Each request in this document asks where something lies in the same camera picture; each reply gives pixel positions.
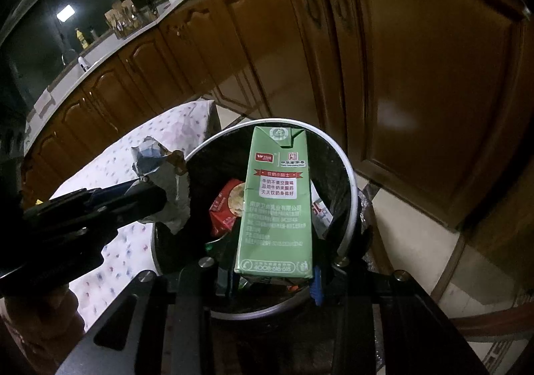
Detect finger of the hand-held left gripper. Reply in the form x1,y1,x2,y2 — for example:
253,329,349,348
37,177,149,211
83,184,168,231

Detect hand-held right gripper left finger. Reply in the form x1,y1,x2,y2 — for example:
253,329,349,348
54,256,238,375

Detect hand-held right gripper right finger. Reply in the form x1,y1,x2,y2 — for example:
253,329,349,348
310,256,490,375

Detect white bin with black bag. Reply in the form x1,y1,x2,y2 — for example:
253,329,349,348
151,118,360,321

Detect red snack wrapper with picture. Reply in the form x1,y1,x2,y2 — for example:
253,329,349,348
208,179,247,239

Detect green milk carton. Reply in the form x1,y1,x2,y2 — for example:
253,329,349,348
234,125,314,279

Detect white floral tablecloth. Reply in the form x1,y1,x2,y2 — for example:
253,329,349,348
49,100,220,333

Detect white kitchen countertop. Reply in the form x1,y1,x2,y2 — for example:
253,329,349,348
23,0,272,150

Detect utensil rack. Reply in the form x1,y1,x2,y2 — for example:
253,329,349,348
103,0,140,39

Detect dark kitchen window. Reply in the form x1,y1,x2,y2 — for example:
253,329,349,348
0,0,161,109

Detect brown wooden kitchen cabinets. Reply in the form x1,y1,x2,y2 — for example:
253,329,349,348
20,0,534,242

